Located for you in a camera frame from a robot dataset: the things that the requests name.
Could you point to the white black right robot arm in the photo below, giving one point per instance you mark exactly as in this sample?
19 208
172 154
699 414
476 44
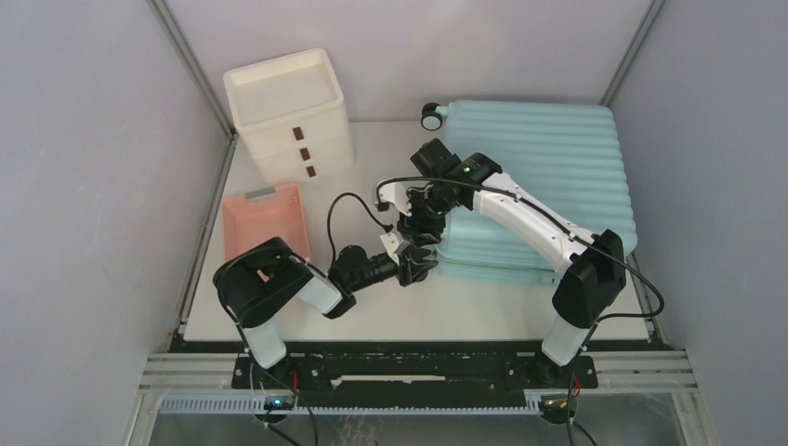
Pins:
590 265

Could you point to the white slotted cable duct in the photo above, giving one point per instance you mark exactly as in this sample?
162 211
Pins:
248 404

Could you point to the white stacked drawer box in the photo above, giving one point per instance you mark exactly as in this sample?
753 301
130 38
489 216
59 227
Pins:
291 115

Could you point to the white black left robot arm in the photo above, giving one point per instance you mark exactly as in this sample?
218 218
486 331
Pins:
254 286

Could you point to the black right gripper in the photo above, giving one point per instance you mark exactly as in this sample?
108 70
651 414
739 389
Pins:
412 227

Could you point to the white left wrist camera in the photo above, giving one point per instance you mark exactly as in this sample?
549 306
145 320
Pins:
394 243

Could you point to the pink perforated plastic basket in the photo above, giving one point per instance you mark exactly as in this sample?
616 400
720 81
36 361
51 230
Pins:
253 218

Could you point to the light blue ribbed suitcase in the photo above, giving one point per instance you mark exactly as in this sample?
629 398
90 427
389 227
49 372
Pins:
566 156

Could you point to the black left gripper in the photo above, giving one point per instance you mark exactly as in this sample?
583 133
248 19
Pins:
414 267

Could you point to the black mounting base plate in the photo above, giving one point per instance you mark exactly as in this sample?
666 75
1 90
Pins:
515 364

